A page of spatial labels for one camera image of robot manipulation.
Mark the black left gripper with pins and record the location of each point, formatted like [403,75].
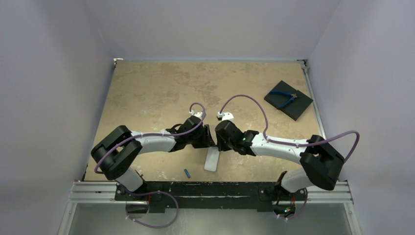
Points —
[206,140]

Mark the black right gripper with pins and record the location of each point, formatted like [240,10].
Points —
[221,141]

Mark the white remote control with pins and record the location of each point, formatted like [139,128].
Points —
[212,158]

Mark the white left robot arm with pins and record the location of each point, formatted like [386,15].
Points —
[115,154]

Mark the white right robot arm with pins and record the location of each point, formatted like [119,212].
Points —
[321,163]

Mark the blue AAA battery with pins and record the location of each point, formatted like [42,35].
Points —
[187,173]

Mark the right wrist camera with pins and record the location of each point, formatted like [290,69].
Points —
[225,116]

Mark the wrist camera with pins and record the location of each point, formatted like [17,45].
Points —
[225,116]
[200,114]

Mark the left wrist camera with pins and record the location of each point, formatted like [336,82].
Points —
[200,114]

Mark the aluminium frame rail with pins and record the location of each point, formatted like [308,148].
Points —
[103,192]

